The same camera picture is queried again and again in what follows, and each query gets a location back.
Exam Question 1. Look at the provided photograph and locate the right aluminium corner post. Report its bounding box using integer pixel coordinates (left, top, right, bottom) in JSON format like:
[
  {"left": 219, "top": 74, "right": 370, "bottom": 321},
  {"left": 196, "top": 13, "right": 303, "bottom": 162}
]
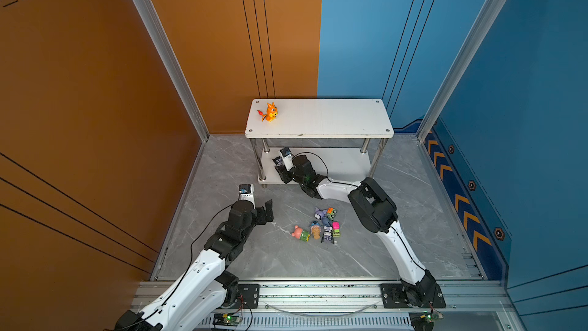
[{"left": 416, "top": 0, "right": 507, "bottom": 143}]

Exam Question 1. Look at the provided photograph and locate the orange fox toy figure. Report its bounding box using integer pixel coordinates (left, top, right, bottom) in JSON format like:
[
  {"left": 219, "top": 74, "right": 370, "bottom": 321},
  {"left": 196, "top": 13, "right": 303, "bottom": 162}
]
[{"left": 258, "top": 103, "right": 279, "bottom": 122}]

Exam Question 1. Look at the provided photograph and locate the left green circuit board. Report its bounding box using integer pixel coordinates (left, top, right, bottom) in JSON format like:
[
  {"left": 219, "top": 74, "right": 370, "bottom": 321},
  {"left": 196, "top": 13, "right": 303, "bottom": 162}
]
[{"left": 211, "top": 314, "right": 243, "bottom": 329}]

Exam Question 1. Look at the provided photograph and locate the left aluminium corner post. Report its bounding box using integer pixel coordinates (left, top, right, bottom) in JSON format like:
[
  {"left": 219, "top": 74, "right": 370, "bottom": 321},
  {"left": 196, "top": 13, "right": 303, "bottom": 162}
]
[{"left": 132, "top": 0, "right": 210, "bottom": 143}]

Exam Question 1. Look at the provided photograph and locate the aluminium corner post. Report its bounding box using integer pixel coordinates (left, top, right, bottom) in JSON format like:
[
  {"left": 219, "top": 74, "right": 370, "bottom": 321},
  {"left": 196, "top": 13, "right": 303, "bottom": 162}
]
[
  {"left": 416, "top": 0, "right": 507, "bottom": 143},
  {"left": 132, "top": 0, "right": 210, "bottom": 143}
]

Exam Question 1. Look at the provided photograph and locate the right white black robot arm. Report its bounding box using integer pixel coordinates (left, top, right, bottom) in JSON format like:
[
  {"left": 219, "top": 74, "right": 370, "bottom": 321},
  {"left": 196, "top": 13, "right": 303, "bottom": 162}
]
[{"left": 273, "top": 148, "right": 447, "bottom": 309}]

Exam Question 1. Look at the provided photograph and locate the right circuit board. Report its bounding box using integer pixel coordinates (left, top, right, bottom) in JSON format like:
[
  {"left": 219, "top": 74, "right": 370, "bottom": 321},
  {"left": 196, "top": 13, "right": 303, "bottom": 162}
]
[{"left": 409, "top": 312, "right": 444, "bottom": 331}]

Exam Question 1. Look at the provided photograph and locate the green orange toy car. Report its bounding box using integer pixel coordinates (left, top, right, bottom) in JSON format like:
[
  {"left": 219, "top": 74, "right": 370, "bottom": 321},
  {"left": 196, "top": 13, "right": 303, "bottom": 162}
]
[{"left": 326, "top": 208, "right": 337, "bottom": 221}]

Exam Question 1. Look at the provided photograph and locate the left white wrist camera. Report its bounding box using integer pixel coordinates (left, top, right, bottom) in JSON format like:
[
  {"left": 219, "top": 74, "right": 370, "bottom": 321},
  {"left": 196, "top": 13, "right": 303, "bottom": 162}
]
[{"left": 238, "top": 184, "right": 255, "bottom": 205}]

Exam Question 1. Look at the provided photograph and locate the purple bat toy figure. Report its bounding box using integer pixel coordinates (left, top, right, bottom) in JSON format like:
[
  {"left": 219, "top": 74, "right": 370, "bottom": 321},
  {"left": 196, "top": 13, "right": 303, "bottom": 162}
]
[{"left": 314, "top": 208, "right": 331, "bottom": 226}]

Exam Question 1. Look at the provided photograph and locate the white two-tier metal shelf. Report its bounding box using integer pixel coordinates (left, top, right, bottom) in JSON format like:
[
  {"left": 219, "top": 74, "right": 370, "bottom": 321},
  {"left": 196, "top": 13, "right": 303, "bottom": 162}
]
[{"left": 245, "top": 99, "right": 394, "bottom": 185}]

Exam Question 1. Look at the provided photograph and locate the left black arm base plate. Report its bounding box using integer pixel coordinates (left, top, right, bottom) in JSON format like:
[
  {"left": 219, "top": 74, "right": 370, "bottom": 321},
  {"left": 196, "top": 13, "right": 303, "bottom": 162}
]
[{"left": 220, "top": 283, "right": 260, "bottom": 310}]

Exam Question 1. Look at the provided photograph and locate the pink green block toy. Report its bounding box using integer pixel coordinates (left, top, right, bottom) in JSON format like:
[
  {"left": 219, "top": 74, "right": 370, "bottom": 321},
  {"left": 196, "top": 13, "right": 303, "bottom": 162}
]
[{"left": 332, "top": 222, "right": 341, "bottom": 238}]

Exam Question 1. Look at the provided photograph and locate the pink pig green toy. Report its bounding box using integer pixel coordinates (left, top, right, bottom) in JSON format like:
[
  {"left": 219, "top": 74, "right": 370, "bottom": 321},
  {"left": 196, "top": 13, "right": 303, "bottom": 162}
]
[{"left": 291, "top": 225, "right": 310, "bottom": 242}]

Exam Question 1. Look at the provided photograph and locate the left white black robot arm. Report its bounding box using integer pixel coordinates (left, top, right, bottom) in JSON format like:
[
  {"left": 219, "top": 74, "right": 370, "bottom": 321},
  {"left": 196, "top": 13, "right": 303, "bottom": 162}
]
[{"left": 114, "top": 199, "right": 273, "bottom": 330}]

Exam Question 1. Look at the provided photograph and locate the ice cream cone toy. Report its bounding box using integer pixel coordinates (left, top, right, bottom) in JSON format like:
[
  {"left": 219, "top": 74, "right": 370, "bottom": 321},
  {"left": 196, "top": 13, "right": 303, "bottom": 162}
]
[{"left": 309, "top": 221, "right": 322, "bottom": 240}]

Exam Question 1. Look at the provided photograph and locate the black white kuromi toy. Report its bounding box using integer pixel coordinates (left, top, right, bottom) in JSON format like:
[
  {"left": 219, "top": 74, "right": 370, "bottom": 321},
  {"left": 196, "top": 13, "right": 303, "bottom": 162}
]
[{"left": 273, "top": 156, "right": 284, "bottom": 167}]

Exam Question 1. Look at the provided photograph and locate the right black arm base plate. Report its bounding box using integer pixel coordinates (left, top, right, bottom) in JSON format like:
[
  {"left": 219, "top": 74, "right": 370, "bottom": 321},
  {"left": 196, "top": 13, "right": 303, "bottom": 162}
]
[{"left": 380, "top": 283, "right": 447, "bottom": 309}]

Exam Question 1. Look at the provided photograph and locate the grey purple kuromi toy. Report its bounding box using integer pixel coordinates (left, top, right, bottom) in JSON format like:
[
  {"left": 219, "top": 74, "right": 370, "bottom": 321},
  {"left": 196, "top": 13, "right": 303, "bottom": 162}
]
[{"left": 321, "top": 226, "right": 335, "bottom": 245}]

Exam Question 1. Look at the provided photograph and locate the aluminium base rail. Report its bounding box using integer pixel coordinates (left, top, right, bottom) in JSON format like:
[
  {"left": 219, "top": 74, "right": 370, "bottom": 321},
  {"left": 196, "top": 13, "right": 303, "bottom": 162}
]
[{"left": 129, "top": 279, "right": 524, "bottom": 330}]

